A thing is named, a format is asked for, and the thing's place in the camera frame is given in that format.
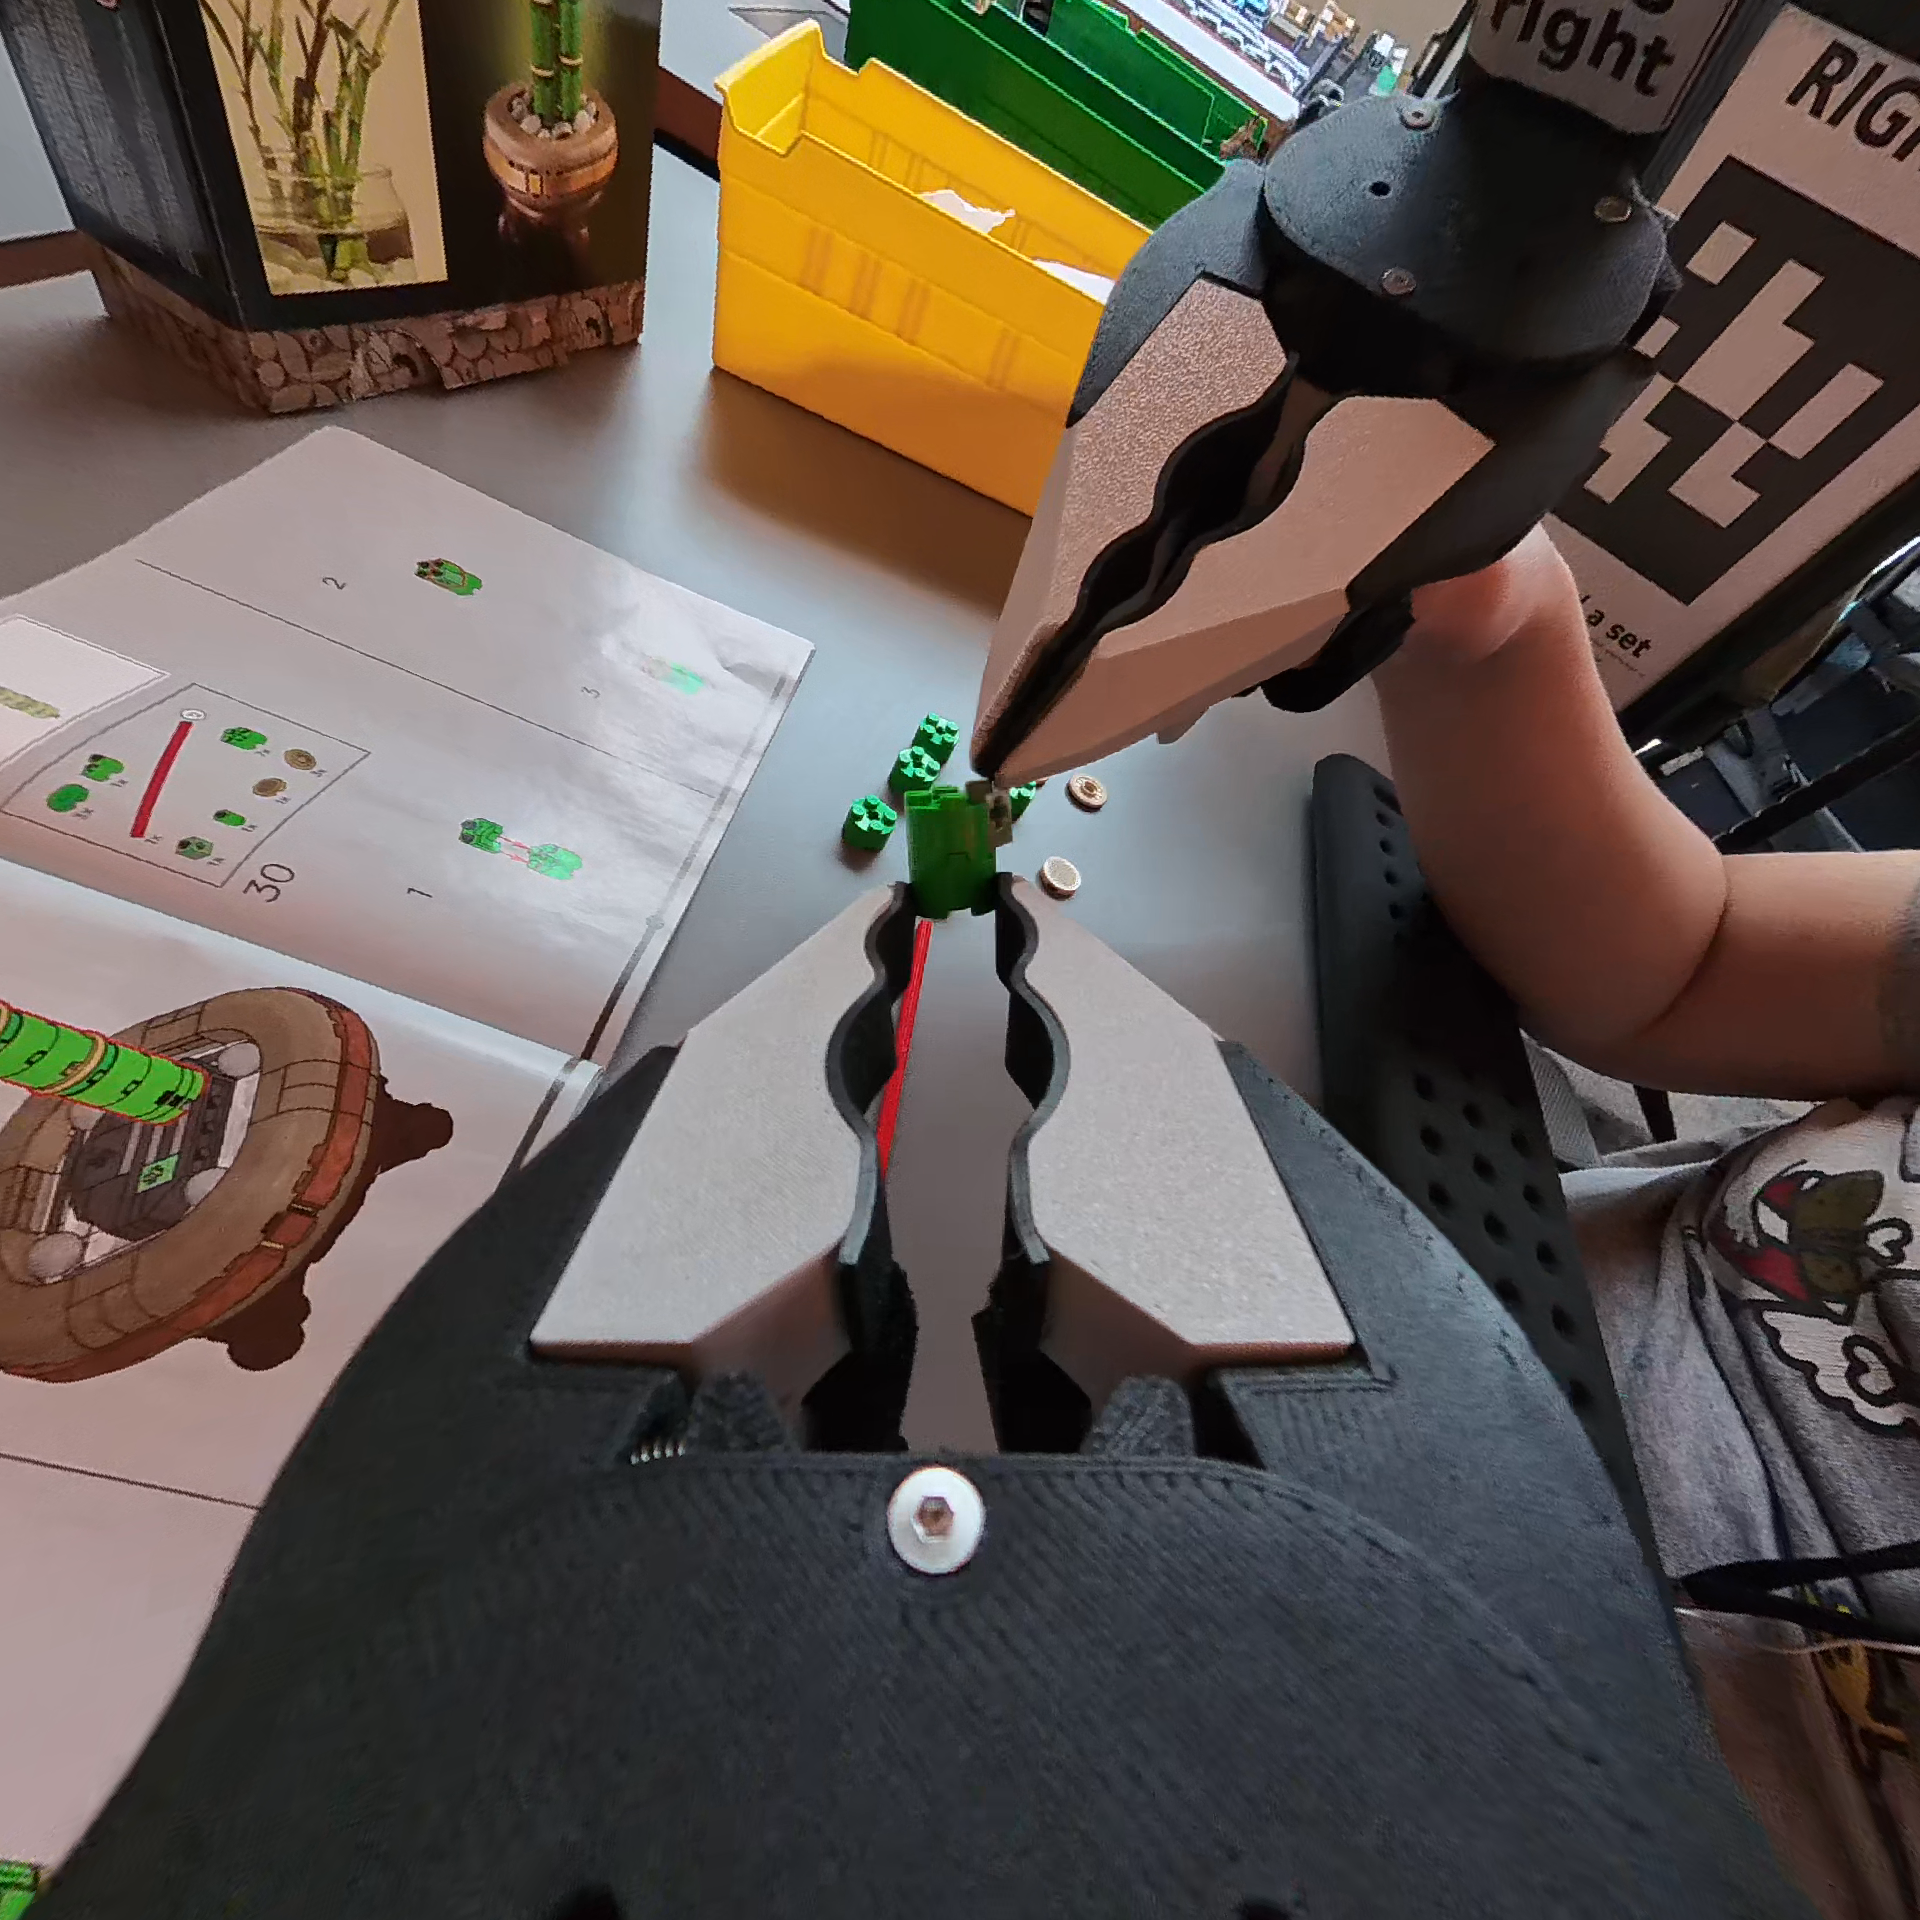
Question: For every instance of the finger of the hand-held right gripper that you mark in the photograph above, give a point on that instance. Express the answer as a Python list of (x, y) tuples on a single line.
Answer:
[(1109, 451), (1277, 616)]

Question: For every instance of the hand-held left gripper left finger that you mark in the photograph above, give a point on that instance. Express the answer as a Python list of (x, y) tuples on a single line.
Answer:
[(720, 1200)]

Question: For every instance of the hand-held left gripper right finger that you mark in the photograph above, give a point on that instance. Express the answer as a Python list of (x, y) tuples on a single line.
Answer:
[(1171, 1200)]

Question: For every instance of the cluster of green round bricks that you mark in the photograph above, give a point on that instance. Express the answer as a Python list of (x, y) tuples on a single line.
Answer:
[(912, 769)]

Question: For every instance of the green toy brick stack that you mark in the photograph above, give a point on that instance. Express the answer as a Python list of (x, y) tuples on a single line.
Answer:
[(949, 863)]

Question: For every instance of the person's right forearm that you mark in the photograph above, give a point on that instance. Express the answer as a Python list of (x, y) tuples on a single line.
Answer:
[(1575, 840)]

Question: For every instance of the red toy rod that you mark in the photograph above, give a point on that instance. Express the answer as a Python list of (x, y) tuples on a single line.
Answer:
[(901, 1051)]

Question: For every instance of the yellow plastic bin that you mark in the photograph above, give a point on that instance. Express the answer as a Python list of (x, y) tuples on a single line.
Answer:
[(870, 300)]

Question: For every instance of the black perforated chair back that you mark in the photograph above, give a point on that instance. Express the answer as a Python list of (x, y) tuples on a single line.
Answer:
[(1440, 1080)]

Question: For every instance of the black framed marker sign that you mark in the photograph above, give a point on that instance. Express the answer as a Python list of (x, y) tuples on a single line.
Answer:
[(1786, 376)]

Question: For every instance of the green plastic bin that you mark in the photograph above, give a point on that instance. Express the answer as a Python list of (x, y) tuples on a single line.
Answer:
[(1051, 105)]

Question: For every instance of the building instruction booklet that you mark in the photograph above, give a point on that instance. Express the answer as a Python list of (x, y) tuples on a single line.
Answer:
[(451, 675)]

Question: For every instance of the grey printed t-shirt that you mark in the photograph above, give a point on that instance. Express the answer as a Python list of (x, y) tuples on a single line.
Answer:
[(1771, 1350)]

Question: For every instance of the black toy set box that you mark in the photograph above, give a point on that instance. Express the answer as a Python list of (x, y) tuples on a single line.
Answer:
[(150, 150)]

